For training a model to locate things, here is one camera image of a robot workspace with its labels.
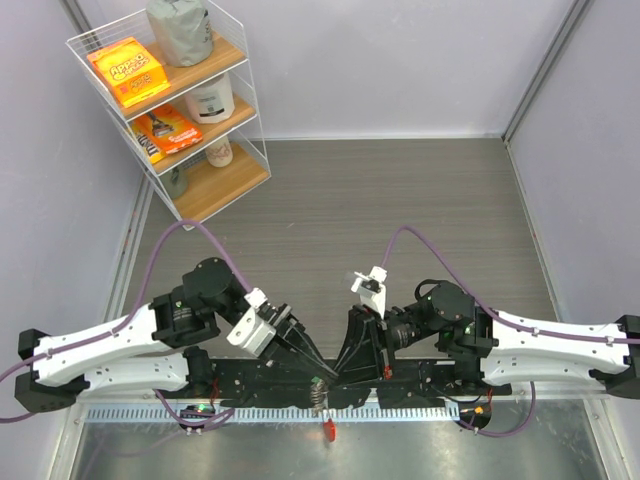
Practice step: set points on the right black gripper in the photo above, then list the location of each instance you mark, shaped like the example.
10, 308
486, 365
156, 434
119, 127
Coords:
360, 359

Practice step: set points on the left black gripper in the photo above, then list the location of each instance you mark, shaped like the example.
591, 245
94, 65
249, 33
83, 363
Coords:
290, 333

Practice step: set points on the keyring bunch with red tag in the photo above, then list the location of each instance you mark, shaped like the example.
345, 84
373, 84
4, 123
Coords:
319, 403

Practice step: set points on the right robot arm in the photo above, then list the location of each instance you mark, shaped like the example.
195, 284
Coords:
489, 347

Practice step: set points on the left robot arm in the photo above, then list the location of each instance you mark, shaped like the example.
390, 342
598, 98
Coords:
154, 347

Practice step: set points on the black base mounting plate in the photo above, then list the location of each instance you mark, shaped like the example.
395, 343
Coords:
247, 383

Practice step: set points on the grey green small vase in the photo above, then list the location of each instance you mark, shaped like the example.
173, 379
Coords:
175, 182

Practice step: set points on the cream patterned cup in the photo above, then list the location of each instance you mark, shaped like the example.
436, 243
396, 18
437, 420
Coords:
219, 154

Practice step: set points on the white labelled tub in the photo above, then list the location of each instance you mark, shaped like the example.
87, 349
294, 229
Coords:
211, 102

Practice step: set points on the orange snack packet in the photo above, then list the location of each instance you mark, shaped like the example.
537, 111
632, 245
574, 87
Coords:
169, 129

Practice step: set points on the yellow candy packet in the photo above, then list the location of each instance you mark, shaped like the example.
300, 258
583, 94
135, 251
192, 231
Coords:
153, 153

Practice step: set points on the orange snack box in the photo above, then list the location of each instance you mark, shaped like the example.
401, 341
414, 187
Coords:
130, 71

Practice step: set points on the grey paper bag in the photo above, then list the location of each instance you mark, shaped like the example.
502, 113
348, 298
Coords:
182, 30

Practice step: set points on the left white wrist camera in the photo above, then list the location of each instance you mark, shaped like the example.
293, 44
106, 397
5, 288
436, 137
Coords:
252, 333

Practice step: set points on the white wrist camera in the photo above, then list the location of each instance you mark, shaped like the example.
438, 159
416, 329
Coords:
252, 333
370, 289

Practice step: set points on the white slotted cable duct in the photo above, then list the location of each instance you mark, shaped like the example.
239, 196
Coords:
369, 412

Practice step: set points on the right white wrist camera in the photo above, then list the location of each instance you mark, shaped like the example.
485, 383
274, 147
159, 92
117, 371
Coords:
370, 289

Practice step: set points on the white wire shelf rack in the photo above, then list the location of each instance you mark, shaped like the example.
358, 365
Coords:
210, 189

